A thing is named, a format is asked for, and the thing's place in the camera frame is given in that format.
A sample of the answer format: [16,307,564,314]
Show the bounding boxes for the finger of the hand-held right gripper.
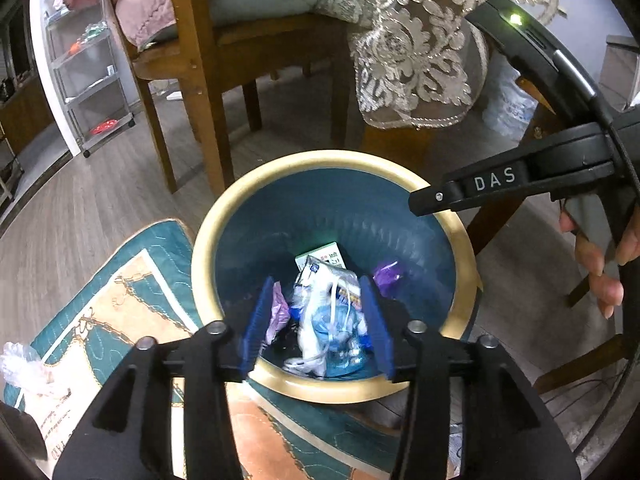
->
[407,182,463,217]

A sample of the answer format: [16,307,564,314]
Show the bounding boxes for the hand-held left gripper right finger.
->
[359,274,583,480]

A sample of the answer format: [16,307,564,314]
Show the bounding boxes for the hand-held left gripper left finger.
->
[52,275,276,480]

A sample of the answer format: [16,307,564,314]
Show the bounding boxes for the pink purple wrapper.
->
[265,280,292,346]

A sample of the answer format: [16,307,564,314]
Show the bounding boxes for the blue face mask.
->
[310,305,368,378]

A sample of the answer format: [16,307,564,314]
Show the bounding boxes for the blue and silver snack bag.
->
[290,255,376,361]

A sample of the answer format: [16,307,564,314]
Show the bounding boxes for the teal trash bin cream rim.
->
[190,149,483,406]

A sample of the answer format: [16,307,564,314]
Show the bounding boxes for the person's right hand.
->
[559,210,640,320]

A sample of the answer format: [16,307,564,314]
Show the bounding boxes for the white plastic bag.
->
[482,50,538,133]

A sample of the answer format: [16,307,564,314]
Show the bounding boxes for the green and white box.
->
[294,241,347,273]

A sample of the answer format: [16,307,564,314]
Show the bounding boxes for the grey storage box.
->
[600,35,636,111]

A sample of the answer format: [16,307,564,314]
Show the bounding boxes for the teal and orange rug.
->
[0,219,466,480]

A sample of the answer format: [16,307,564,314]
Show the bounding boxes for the lace tablecloth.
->
[315,0,558,132]

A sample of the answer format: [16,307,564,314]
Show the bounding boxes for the clear plastic bag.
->
[0,341,58,400]

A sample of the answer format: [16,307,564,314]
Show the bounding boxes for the wooden chair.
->
[100,0,361,193]

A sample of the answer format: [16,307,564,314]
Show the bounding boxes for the wooden cabinet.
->
[0,77,55,157]

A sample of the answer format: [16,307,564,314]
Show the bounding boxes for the white metal shelf rack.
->
[44,0,137,158]

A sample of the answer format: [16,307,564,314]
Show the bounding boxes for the pink seat cushion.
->
[115,0,178,51]

